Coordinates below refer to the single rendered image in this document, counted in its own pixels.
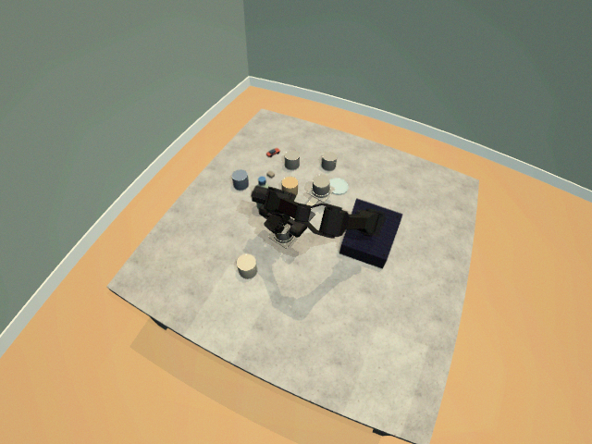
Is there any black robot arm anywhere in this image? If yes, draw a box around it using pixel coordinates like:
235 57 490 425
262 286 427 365
251 185 386 239

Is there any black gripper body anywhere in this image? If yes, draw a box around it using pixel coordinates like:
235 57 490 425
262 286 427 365
258 204 307 238

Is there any beige balance beam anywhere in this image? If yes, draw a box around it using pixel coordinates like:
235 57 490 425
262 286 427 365
268 185 336 249

